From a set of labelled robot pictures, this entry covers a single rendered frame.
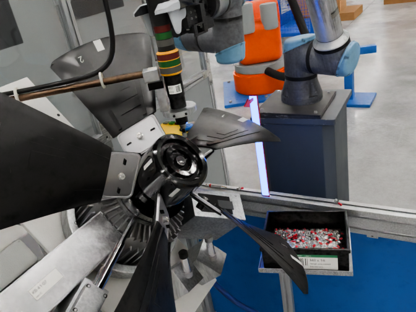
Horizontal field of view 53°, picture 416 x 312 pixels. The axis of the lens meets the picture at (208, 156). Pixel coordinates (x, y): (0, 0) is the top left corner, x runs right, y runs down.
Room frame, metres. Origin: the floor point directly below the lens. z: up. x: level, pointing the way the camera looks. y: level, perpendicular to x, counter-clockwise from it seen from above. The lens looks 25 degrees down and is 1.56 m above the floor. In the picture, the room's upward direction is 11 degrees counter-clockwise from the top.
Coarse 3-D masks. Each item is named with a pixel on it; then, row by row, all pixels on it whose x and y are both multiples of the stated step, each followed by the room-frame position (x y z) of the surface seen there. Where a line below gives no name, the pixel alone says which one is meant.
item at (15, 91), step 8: (104, 0) 0.81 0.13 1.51; (112, 24) 0.81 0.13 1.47; (112, 32) 0.81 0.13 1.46; (112, 40) 0.81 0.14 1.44; (112, 48) 0.81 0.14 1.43; (112, 56) 0.81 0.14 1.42; (104, 64) 0.81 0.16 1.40; (96, 72) 0.81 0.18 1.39; (64, 80) 0.81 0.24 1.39; (72, 80) 0.81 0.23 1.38; (80, 80) 0.81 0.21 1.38; (16, 88) 0.81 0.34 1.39; (24, 88) 0.81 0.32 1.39; (32, 88) 0.81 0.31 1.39; (40, 88) 0.81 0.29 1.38; (48, 88) 0.81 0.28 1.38; (104, 88) 0.81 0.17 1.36; (16, 96) 0.80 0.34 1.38
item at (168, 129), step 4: (160, 124) 1.34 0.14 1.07; (164, 124) 1.33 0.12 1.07; (168, 124) 1.32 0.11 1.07; (172, 124) 1.31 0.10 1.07; (164, 128) 1.29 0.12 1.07; (168, 128) 1.29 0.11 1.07; (172, 128) 1.28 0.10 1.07; (176, 128) 1.27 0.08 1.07; (180, 128) 1.26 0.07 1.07; (168, 132) 1.25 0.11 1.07; (172, 132) 1.24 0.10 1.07; (176, 132) 1.24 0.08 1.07; (180, 132) 1.23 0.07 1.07
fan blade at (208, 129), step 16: (208, 112) 1.04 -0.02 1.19; (224, 112) 1.04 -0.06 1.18; (192, 128) 0.96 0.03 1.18; (208, 128) 0.94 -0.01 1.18; (224, 128) 0.94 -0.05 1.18; (240, 128) 0.94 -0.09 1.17; (256, 128) 0.97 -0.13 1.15; (208, 144) 0.83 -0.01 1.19; (224, 144) 0.84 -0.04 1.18; (240, 144) 0.85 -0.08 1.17
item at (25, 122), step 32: (0, 96) 0.64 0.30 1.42; (0, 128) 0.62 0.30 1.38; (32, 128) 0.64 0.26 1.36; (64, 128) 0.66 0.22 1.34; (0, 160) 0.60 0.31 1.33; (32, 160) 0.62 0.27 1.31; (64, 160) 0.64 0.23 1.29; (96, 160) 0.67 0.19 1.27; (0, 192) 0.58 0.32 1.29; (32, 192) 0.60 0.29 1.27; (64, 192) 0.63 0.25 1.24; (96, 192) 0.66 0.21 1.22; (0, 224) 0.57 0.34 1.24
